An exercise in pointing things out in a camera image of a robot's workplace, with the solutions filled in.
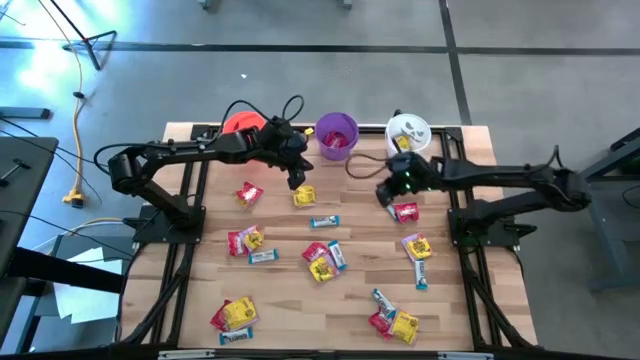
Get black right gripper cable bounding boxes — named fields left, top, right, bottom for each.
left=344, top=152, right=396, bottom=180

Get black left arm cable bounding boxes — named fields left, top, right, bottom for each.
left=93, top=142, right=174, bottom=174

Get yellow extension cable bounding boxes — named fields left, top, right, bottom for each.
left=37, top=0, right=87, bottom=210

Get black flat bar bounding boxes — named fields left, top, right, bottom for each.
left=0, top=106, right=52, bottom=121

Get silver metal bracket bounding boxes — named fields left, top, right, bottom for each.
left=437, top=351, right=496, bottom=360
left=157, top=349, right=217, bottom=360

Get tan floor cable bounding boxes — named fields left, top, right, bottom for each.
left=30, top=216, right=125, bottom=254

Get dark grey table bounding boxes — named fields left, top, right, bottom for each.
left=574, top=127, right=640, bottom=294

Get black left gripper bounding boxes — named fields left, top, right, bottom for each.
left=247, top=119, right=316, bottom=191

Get black hand tool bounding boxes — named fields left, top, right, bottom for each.
left=0, top=158, right=32, bottom=188

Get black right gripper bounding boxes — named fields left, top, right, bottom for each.
left=375, top=151, right=444, bottom=208

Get orange plastic bucket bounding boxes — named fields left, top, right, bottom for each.
left=222, top=110, right=269, bottom=136

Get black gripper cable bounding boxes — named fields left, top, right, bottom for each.
left=219, top=93, right=306, bottom=139
left=344, top=152, right=396, bottom=180

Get black desk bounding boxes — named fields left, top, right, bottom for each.
left=0, top=135, right=126, bottom=354

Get white plastic bucket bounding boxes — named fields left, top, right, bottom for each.
left=384, top=113, right=433, bottom=159

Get black floor tripod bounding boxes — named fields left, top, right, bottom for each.
left=47, top=0, right=119, bottom=72

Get red Skittles candy pack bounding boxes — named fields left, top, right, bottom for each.
left=324, top=130, right=350, bottom=150
left=393, top=201, right=420, bottom=225
left=209, top=299, right=232, bottom=333
left=301, top=241, right=331, bottom=264
left=235, top=181, right=265, bottom=210
left=227, top=230, right=247, bottom=258
left=368, top=311, right=396, bottom=343

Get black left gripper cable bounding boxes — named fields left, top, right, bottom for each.
left=219, top=93, right=306, bottom=139

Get white paper sheets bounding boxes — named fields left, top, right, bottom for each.
left=52, top=247, right=125, bottom=325

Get purple plastic bucket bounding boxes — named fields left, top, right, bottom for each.
left=314, top=111, right=360, bottom=162

